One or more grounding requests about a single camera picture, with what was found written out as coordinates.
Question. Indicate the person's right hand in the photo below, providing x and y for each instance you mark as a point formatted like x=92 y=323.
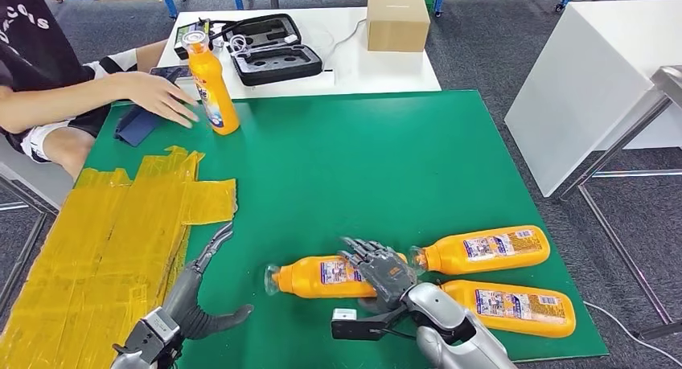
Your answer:
x=154 y=92

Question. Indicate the green table mat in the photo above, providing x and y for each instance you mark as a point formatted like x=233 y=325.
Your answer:
x=346 y=169

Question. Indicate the person's right forearm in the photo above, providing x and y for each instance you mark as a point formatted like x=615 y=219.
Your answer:
x=58 y=100

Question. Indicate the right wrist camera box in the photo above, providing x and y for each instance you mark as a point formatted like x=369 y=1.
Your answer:
x=351 y=328

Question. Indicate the yellow taped cardboard sheet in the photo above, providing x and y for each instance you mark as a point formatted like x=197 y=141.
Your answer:
x=80 y=260

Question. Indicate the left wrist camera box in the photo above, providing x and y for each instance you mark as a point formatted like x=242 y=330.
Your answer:
x=152 y=332

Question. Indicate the orange detergent bottle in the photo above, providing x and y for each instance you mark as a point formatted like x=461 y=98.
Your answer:
x=511 y=308
x=479 y=249
x=304 y=278
x=216 y=100

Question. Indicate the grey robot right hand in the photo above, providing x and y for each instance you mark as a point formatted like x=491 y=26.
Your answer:
x=386 y=273

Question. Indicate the white side table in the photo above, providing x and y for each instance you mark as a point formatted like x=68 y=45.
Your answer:
x=586 y=84

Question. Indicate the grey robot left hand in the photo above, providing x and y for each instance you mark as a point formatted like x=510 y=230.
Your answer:
x=186 y=308

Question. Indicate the smartphone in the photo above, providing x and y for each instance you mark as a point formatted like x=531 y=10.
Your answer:
x=165 y=72

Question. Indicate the brown cardboard box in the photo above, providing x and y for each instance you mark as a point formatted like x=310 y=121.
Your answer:
x=397 y=23

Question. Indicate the white adapter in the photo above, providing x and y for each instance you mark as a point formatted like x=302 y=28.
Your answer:
x=291 y=38

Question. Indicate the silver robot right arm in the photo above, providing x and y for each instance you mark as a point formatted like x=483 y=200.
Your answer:
x=442 y=313

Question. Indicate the grey metal bench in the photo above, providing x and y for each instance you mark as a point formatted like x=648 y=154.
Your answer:
x=32 y=177

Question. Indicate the black handheld controller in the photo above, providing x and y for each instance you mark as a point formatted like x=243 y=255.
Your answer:
x=184 y=34

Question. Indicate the black foam-lined case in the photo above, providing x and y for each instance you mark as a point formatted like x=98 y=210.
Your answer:
x=277 y=63

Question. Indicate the person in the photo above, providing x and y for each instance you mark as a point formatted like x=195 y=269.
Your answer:
x=32 y=41

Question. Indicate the metal table frame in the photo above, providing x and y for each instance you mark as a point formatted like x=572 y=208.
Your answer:
x=629 y=129

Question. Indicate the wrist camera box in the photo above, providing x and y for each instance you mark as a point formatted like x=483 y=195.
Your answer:
x=351 y=328
x=152 y=332

